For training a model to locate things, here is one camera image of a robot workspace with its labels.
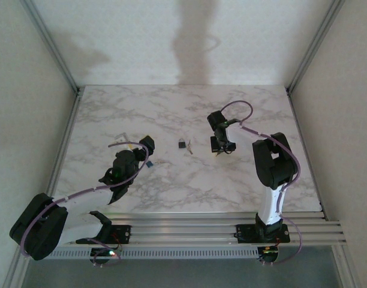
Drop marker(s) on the blue padlock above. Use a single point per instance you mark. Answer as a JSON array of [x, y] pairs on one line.
[[149, 164]]

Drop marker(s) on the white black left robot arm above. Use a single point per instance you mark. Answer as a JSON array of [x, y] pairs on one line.
[[87, 199]]

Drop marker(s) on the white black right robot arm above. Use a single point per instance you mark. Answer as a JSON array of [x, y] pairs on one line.
[[273, 168]]

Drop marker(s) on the black padlock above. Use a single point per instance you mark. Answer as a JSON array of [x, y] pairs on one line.
[[182, 145]]

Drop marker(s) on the black controller board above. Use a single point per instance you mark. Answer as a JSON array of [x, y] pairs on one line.
[[104, 254], [269, 255]]

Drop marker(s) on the narrow aluminium table rail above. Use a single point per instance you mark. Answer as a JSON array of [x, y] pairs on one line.
[[64, 150]]

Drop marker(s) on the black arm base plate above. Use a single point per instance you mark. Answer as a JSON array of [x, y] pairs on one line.
[[123, 234], [245, 234]]

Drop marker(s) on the wide aluminium base rail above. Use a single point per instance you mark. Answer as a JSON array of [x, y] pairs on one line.
[[183, 228]]

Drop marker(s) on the aluminium frame post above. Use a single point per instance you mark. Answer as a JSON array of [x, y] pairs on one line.
[[315, 45], [52, 45], [348, 270], [17, 270]]

